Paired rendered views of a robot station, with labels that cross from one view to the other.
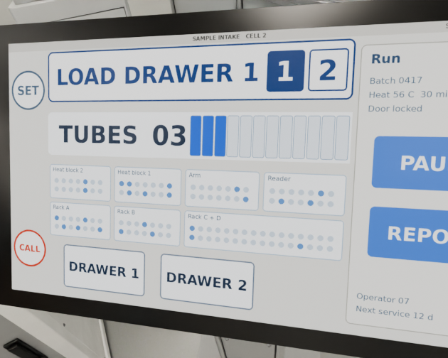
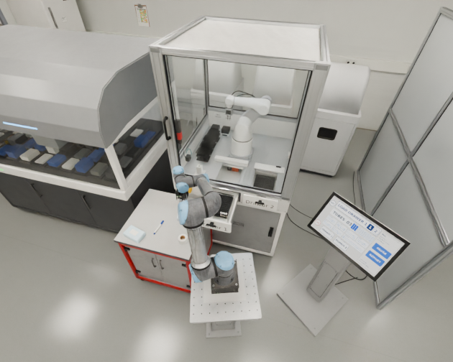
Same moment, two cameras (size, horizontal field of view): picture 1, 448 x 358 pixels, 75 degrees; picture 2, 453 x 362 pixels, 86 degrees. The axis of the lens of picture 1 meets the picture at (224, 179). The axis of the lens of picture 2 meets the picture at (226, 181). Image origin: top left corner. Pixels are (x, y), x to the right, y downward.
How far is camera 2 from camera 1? 1.55 m
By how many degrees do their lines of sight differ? 26
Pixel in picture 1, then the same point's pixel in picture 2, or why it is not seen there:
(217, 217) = (348, 237)
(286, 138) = (364, 235)
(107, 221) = (332, 227)
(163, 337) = (291, 258)
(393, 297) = (364, 261)
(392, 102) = (381, 240)
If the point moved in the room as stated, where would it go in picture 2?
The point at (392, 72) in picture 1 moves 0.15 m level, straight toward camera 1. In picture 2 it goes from (383, 237) to (363, 243)
